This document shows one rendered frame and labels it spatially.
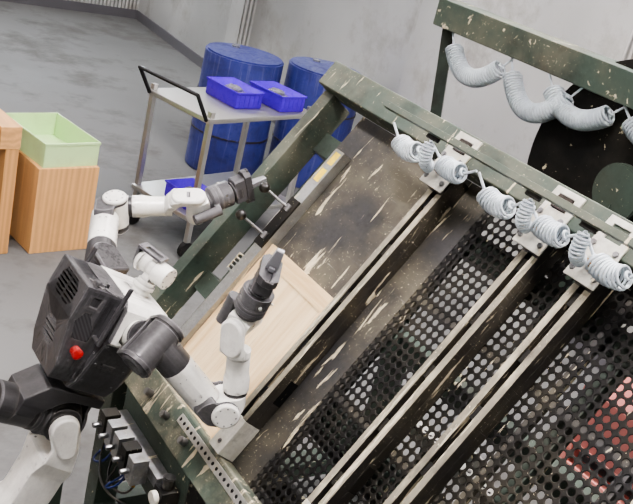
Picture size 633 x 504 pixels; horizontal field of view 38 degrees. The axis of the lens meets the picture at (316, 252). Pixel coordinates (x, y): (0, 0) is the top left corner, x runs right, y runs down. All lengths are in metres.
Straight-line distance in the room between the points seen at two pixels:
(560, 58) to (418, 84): 4.09
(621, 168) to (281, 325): 1.14
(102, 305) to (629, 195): 1.56
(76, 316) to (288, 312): 0.73
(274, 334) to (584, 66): 1.27
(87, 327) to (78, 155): 3.33
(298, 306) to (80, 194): 3.16
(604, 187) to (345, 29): 6.02
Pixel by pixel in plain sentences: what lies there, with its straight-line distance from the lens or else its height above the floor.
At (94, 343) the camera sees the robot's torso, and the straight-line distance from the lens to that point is 2.57.
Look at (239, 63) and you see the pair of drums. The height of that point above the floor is 0.98.
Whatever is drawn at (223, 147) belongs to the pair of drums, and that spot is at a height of 0.27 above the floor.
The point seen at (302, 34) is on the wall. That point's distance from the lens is 9.42.
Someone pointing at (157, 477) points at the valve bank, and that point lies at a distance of 2.96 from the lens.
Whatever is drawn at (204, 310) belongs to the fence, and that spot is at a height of 1.11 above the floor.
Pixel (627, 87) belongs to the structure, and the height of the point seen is 2.15.
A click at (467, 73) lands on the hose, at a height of 2.00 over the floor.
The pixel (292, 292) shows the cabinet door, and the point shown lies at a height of 1.30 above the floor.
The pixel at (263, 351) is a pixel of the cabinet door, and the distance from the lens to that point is 2.91.
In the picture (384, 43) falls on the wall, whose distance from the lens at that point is 8.23.
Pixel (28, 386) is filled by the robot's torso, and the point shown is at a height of 1.07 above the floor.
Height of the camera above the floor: 2.54
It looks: 22 degrees down
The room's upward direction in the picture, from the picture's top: 14 degrees clockwise
